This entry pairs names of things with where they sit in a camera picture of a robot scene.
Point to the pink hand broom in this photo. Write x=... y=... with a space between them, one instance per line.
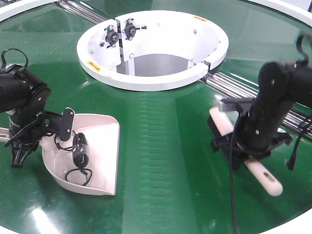
x=223 y=131

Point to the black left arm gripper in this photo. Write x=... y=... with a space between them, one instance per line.
x=26 y=130

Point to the black bearing block right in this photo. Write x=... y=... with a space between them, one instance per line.
x=130 y=29

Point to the white outer rim left segment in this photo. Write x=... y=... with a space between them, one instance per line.
x=11 y=9

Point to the steel conveyor rollers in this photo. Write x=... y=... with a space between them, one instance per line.
x=235 y=86
x=81 y=11

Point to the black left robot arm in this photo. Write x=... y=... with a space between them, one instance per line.
x=23 y=96

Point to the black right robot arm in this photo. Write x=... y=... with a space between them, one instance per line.
x=256 y=134

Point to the black bearing block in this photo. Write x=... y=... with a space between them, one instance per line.
x=130 y=29
x=111 y=36

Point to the steel conveyor rollers right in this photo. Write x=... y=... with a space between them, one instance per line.
x=235 y=86

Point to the white outer conveyor rim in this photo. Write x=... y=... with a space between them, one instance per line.
x=288 y=9

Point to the pink dustpan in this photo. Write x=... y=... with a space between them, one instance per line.
x=102 y=135

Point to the steel conveyor rollers far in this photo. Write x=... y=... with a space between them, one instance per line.
x=81 y=11

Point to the black bearing block left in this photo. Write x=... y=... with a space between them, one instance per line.
x=111 y=36

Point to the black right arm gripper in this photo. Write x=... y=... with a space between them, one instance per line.
x=236 y=152

